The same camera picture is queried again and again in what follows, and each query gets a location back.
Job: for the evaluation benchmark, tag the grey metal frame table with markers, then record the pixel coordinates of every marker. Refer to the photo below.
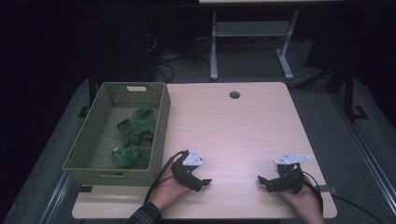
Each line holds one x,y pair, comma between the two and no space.
250,28

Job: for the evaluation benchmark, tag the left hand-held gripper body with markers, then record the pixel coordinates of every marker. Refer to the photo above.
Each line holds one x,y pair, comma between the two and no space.
183,174

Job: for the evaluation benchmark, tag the person's right hand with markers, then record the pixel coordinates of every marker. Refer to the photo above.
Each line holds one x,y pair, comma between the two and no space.
308,205

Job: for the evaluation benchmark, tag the dark cabinet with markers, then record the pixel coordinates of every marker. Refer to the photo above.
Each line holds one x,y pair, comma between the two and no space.
124,46

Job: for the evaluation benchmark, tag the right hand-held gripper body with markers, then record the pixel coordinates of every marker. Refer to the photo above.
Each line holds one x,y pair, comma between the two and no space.
289,182

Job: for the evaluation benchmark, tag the green cloth garment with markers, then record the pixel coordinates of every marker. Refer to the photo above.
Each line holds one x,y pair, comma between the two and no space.
138,127

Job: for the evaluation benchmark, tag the grey tape strip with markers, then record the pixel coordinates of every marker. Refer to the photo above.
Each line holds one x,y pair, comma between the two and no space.
328,189

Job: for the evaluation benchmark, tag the green woven basket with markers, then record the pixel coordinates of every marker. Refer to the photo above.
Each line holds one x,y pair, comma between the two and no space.
93,149

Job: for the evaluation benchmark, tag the black metal stand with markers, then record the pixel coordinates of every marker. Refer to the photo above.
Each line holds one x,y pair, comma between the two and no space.
91,90
348,93

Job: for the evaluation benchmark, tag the person's left hand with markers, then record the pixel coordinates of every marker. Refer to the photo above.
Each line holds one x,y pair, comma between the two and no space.
168,191

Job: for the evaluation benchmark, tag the metal floor rail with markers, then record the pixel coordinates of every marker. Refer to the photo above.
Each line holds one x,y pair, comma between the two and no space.
367,149
54,199

